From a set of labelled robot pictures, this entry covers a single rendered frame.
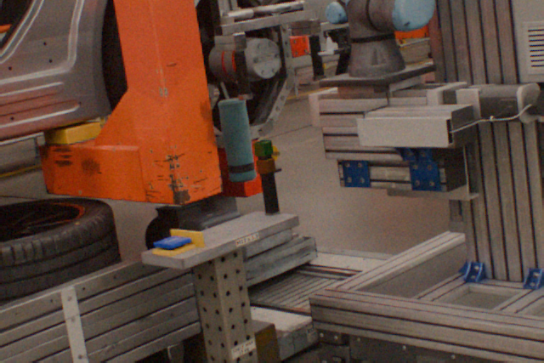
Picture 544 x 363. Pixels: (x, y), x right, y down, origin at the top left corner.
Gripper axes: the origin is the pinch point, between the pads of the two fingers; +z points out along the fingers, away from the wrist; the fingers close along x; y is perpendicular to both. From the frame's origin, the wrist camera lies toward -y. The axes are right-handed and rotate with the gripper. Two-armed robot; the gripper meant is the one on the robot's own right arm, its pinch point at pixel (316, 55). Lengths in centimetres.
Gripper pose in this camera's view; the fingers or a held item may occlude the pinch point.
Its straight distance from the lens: 343.1
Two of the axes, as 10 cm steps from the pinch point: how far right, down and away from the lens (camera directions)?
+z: -6.9, 2.2, -6.8
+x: 7.1, 0.2, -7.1
